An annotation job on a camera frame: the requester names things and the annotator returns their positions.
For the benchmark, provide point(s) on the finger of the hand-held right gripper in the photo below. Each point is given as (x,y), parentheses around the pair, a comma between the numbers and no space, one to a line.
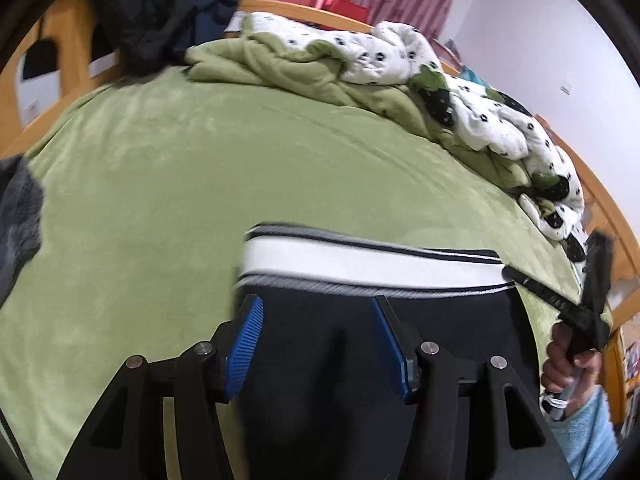
(540,290)
(599,270)

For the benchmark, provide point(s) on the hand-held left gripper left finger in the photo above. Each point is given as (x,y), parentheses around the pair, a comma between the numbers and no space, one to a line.
(247,340)

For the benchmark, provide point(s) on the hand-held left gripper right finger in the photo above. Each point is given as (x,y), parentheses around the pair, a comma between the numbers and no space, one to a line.
(387,345)

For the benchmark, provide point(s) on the black pants with white stripe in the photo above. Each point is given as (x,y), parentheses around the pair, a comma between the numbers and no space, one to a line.
(325,360)

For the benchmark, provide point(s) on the person's right hand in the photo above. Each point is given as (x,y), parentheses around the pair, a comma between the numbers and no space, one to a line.
(555,365)

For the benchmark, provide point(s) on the green bed blanket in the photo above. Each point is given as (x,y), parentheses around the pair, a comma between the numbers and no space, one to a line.
(200,185)

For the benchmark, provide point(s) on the grey jeans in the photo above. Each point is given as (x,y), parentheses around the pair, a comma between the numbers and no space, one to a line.
(17,220)

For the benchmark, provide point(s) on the white flower-print quilt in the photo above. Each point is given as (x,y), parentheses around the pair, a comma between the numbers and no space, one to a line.
(380,55)

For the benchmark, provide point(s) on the navy jacket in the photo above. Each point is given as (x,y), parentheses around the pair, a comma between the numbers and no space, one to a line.
(210,10)

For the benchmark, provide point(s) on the black jacket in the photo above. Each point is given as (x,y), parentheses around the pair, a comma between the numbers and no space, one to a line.
(140,20)

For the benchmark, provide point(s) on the white wall socket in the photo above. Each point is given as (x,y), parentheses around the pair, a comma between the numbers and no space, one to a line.
(565,88)

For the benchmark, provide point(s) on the wooden bed frame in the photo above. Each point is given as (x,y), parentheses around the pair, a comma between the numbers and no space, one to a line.
(70,30)

